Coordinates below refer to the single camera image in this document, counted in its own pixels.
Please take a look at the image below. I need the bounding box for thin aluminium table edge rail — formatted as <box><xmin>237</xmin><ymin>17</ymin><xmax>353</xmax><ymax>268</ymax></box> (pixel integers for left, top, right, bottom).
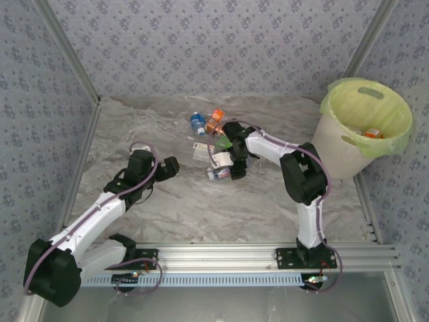
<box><xmin>99</xmin><ymin>95</ymin><xmax>324</xmax><ymax>100</ymax></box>

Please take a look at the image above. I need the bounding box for small black circuit board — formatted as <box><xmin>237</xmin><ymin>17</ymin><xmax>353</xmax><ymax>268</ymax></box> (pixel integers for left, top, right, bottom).
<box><xmin>112</xmin><ymin>272</ymin><xmax>140</xmax><ymax>286</ymax></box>
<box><xmin>303</xmin><ymin>274</ymin><xmax>328</xmax><ymax>288</ymax></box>

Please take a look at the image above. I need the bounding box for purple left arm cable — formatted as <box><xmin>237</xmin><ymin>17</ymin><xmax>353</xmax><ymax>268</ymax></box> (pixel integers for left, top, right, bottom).
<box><xmin>23</xmin><ymin>140</ymin><xmax>164</xmax><ymax>297</ymax></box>

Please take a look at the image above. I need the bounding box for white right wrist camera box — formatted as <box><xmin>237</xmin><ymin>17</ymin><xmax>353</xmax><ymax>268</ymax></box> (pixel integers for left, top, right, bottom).
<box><xmin>209</xmin><ymin>151</ymin><xmax>235</xmax><ymax>168</ymax></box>

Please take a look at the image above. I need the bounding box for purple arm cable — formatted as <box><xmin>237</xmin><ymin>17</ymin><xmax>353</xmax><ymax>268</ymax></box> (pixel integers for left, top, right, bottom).
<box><xmin>206</xmin><ymin>119</ymin><xmax>345</xmax><ymax>294</ymax></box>
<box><xmin>23</xmin><ymin>140</ymin><xmax>164</xmax><ymax>297</ymax></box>

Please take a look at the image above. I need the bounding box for copper label bottle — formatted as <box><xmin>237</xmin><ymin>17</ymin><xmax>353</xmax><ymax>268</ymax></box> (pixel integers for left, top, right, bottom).
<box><xmin>205</xmin><ymin>119</ymin><xmax>225</xmax><ymax>136</ymax></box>

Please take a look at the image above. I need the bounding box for aluminium shelf frame rail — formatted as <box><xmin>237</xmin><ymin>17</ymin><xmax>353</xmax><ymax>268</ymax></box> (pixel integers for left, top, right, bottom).
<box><xmin>16</xmin><ymin>288</ymin><xmax>51</xmax><ymax>322</ymax></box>
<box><xmin>385</xmin><ymin>271</ymin><xmax>416</xmax><ymax>322</ymax></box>

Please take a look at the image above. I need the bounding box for clear bottle white label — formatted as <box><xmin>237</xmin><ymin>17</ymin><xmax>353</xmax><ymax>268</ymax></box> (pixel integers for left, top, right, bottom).
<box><xmin>192</xmin><ymin>141</ymin><xmax>215</xmax><ymax>165</ymax></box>

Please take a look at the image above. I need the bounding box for green label bottle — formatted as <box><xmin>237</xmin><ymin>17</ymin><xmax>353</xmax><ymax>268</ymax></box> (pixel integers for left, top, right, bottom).
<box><xmin>214</xmin><ymin>136</ymin><xmax>234</xmax><ymax>150</ymax></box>

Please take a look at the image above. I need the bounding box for wide aluminium frame rail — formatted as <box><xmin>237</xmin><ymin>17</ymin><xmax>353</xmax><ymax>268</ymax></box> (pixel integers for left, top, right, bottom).
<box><xmin>80</xmin><ymin>241</ymin><xmax>402</xmax><ymax>271</ymax></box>

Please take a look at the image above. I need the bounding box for aluminium frame post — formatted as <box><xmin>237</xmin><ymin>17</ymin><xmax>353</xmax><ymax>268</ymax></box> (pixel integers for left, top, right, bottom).
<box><xmin>33</xmin><ymin>0</ymin><xmax>102</xmax><ymax>103</ymax></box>
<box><xmin>347</xmin><ymin>0</ymin><xmax>400</xmax><ymax>78</ymax></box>

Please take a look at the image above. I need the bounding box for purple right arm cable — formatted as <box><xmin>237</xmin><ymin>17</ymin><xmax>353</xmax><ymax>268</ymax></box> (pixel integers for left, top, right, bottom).
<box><xmin>206</xmin><ymin>119</ymin><xmax>345</xmax><ymax>294</ymax></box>

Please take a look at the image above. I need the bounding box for white plastic bin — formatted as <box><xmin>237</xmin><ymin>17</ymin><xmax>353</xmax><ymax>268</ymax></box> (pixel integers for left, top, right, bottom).
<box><xmin>311</xmin><ymin>77</ymin><xmax>414</xmax><ymax>180</ymax></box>

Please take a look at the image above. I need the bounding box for small blue label bottle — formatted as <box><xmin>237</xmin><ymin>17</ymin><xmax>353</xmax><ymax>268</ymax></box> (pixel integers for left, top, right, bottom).
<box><xmin>189</xmin><ymin>113</ymin><xmax>207</xmax><ymax>137</ymax></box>

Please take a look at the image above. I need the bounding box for slotted grey cable duct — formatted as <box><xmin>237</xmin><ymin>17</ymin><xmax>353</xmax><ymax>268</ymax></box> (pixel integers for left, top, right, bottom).
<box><xmin>80</xmin><ymin>272</ymin><xmax>311</xmax><ymax>288</ymax></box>

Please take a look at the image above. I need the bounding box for grey metal shelf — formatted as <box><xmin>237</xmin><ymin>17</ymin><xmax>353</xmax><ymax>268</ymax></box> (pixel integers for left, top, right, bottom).
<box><xmin>38</xmin><ymin>286</ymin><xmax>400</xmax><ymax>322</ymax></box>

